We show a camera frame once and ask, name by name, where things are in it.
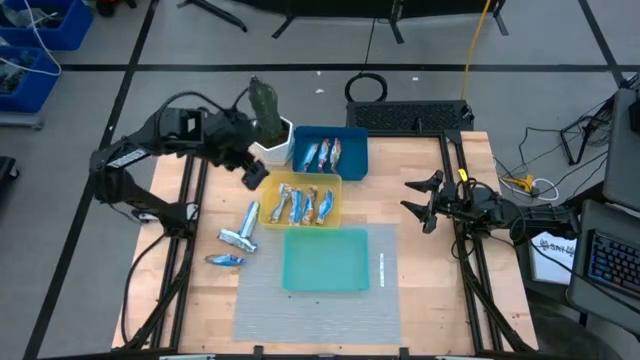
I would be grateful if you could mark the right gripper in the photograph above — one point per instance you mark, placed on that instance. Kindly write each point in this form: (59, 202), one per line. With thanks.
(460, 202)

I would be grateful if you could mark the grey keyboard tray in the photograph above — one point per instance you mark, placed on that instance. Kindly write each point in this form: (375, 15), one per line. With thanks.
(577, 280)

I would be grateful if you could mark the grey mesh mat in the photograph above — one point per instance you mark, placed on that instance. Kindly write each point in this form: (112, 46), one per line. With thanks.
(380, 315)

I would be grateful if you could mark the black partition panel with feet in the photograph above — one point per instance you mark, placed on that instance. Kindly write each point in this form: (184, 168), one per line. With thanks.
(325, 6)

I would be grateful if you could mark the green cactus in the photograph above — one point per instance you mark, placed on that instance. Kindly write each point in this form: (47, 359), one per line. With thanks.
(267, 110)

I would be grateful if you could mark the backlit keyboard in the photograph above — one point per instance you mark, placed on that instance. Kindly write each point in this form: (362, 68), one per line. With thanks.
(615, 262)

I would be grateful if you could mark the teal plastic bin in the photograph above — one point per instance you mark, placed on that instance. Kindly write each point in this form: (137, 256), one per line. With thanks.
(325, 257)

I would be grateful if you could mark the white hexagonal plant pot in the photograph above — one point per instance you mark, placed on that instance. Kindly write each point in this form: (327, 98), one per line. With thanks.
(280, 155)

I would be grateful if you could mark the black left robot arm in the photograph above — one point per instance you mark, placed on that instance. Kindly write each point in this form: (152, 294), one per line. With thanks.
(125, 157)

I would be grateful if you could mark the blue silver granola bar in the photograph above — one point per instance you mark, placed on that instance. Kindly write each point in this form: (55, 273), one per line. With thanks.
(249, 220)

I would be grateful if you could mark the black floor object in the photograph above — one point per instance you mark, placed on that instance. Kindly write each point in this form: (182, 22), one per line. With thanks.
(6, 172)

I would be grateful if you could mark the blue plastic bin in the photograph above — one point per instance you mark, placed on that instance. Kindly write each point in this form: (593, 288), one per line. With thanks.
(355, 155)

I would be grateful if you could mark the grey desk surface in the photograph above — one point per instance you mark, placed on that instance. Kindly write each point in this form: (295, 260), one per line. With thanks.
(625, 150)

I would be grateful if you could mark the white strip on mat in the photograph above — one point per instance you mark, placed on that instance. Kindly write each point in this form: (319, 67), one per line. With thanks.
(382, 270)

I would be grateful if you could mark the black mesh case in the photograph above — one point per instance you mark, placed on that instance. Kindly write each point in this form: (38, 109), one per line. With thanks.
(410, 116)

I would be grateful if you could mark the black aluminium rig frame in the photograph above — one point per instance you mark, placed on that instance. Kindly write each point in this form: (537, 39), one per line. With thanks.
(452, 137)

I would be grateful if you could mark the yellow plastic bin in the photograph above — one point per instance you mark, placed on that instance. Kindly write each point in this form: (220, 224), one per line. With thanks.
(334, 185)

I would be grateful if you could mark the yellow plug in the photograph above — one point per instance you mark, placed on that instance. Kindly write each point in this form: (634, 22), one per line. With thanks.
(525, 184)

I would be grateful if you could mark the grey dolly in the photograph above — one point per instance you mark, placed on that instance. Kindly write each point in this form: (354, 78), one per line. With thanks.
(20, 120)

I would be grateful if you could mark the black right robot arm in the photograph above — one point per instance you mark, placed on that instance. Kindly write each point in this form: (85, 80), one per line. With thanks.
(545, 217)

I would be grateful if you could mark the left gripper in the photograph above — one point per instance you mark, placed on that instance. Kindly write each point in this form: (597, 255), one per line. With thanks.
(230, 137)

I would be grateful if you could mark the blue storage crate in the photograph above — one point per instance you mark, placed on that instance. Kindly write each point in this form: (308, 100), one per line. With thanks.
(40, 85)
(75, 30)

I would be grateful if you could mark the white paper sheet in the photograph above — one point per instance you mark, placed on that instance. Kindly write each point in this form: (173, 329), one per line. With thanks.
(550, 265)

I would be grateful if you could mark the brown granola bar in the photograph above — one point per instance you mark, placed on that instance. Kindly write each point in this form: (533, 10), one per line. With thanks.
(335, 154)

